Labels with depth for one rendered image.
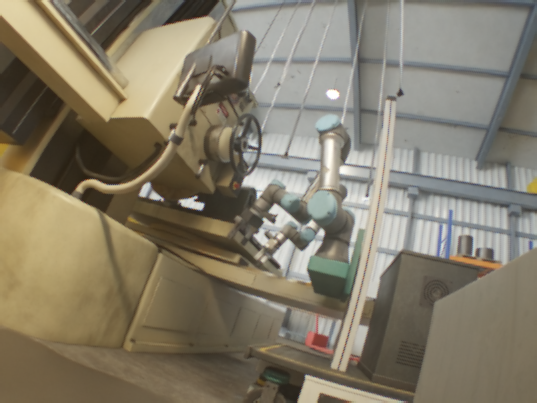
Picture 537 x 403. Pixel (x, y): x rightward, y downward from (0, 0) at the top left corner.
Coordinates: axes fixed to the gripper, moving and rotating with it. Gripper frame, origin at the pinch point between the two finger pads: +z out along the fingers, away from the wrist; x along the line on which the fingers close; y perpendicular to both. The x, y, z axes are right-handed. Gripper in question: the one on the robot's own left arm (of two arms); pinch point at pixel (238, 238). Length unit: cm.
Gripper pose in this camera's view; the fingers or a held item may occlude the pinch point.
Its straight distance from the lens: 134.0
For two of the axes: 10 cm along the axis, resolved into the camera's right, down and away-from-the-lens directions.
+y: -6.9, -5.0, 5.2
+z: -6.0, 8.0, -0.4
